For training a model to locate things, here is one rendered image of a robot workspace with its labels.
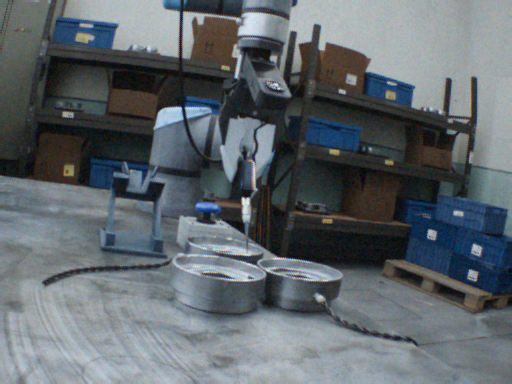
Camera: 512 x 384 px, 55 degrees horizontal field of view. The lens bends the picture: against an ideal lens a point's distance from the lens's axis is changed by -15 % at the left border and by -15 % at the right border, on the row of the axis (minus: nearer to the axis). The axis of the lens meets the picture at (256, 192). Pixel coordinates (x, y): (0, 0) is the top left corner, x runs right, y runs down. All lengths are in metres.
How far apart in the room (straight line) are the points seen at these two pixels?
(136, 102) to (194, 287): 3.59
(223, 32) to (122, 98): 0.92
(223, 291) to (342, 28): 4.84
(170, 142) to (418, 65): 4.76
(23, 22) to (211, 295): 4.05
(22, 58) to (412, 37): 3.82
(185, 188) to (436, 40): 5.00
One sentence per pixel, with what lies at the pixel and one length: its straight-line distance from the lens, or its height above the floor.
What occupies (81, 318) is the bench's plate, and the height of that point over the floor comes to 0.80.
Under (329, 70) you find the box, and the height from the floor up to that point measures 1.64.
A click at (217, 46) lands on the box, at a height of 1.65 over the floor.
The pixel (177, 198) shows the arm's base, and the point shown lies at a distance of 1.17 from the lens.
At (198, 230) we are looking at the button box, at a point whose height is 0.84.
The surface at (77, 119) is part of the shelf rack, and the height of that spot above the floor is 0.95.
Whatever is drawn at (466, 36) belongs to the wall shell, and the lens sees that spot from 6.30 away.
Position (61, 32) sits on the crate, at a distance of 4.20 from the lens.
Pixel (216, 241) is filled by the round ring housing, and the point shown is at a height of 0.83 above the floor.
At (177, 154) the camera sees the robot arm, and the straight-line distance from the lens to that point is 1.18.
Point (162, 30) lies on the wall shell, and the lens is 4.77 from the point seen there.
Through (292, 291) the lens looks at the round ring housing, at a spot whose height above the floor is 0.82.
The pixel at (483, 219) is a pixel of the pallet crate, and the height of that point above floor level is 0.68.
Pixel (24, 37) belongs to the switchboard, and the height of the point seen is 1.57.
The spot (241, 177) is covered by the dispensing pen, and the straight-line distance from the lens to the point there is 0.80.
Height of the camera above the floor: 0.99
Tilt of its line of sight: 5 degrees down
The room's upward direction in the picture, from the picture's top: 9 degrees clockwise
